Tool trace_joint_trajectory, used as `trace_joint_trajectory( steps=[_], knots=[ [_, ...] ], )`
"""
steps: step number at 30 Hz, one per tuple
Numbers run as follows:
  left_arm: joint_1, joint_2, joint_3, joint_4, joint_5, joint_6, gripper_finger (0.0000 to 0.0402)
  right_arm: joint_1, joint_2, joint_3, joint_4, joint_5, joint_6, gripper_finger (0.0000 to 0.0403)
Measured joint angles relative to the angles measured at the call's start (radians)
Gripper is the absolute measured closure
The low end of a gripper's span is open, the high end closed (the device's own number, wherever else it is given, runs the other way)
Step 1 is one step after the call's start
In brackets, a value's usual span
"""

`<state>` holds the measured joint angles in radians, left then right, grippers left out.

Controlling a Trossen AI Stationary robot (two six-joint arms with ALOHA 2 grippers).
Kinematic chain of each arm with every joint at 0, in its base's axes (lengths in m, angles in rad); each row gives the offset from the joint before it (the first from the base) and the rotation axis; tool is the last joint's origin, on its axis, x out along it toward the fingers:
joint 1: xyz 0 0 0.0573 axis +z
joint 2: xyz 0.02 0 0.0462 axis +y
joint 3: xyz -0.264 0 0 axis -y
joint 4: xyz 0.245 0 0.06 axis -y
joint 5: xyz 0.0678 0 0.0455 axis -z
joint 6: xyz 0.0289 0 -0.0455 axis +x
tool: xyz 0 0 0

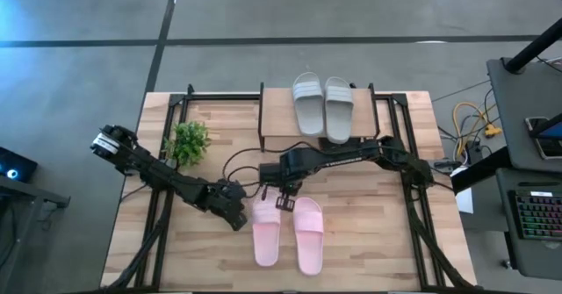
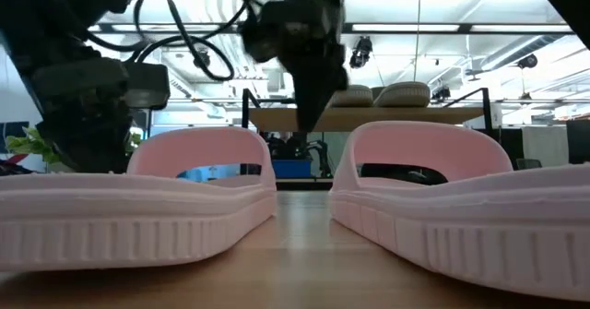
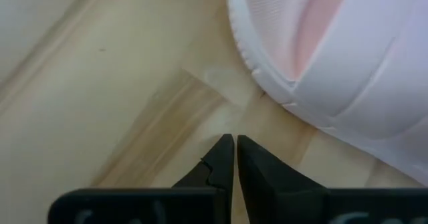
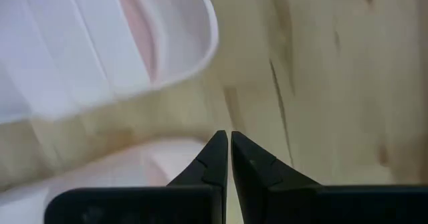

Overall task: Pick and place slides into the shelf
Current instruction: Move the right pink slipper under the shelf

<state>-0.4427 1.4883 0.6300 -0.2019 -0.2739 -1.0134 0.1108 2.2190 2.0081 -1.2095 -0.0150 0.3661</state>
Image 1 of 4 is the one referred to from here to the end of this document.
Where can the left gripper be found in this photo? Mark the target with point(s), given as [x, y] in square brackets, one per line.
[219, 197]

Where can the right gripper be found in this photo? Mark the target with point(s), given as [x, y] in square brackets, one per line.
[283, 171]

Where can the pink slide sandal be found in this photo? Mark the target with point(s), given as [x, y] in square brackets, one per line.
[266, 237]
[308, 241]

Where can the grey slide sandal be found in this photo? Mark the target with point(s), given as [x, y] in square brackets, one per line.
[339, 109]
[308, 105]

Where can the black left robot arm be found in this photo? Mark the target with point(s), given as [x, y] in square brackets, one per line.
[149, 171]

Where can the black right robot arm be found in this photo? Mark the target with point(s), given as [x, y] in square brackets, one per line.
[351, 155]

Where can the wooden shelf with black legs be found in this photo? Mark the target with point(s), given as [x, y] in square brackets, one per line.
[276, 114]

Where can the green artificial potted plant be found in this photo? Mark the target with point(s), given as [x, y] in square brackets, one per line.
[189, 142]

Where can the white paper sheet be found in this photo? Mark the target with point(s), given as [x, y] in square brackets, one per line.
[464, 201]

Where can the black desk support bar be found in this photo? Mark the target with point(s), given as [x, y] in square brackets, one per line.
[478, 171]

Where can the yellow plug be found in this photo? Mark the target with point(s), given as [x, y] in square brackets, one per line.
[492, 130]

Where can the black device with blue light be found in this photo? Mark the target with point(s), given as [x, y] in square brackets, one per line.
[15, 164]

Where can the grey desk top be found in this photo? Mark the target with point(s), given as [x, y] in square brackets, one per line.
[513, 109]

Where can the grey side table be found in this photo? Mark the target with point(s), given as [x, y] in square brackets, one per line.
[527, 254]

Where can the backlit black keyboard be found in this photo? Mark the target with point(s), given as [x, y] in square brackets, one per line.
[540, 215]

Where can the black smartphone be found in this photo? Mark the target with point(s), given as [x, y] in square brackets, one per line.
[549, 147]

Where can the black pole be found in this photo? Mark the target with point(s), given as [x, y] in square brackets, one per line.
[531, 48]

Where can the black aluminium rig frame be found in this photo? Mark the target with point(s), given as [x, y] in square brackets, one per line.
[219, 96]

